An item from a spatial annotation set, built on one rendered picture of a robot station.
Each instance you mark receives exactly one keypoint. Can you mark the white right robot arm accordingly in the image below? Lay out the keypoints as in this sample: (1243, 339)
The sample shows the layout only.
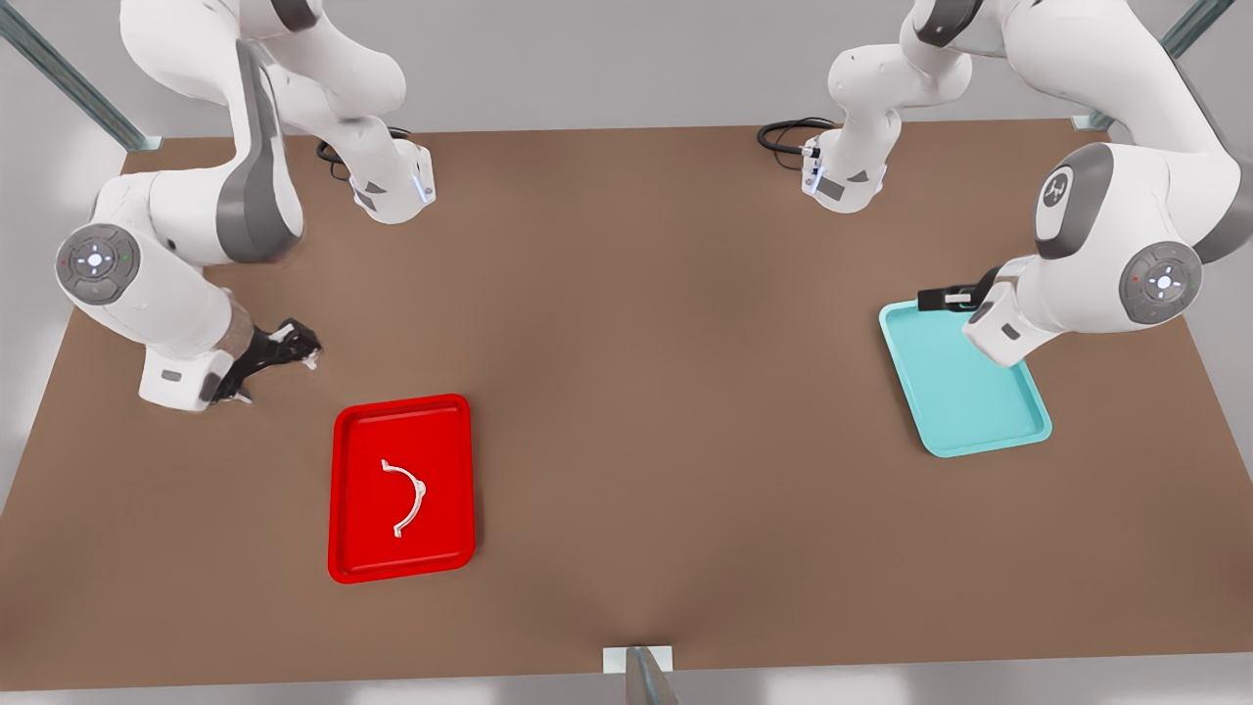
(176, 211)

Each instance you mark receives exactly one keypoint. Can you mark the white curved pipe clamp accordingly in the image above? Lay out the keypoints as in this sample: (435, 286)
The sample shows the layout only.
(418, 490)

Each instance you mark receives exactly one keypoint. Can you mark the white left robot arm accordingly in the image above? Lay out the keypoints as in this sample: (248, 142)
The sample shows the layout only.
(1126, 117)

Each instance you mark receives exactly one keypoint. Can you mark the silver frame post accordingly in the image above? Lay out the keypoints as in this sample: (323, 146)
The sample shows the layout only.
(646, 681)
(1180, 29)
(73, 83)

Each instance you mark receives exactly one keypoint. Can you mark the teal rectangular tray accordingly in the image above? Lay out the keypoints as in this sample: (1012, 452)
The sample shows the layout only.
(964, 392)

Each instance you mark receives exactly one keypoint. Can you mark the red rectangular tray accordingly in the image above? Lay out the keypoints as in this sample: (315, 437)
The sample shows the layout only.
(362, 490)

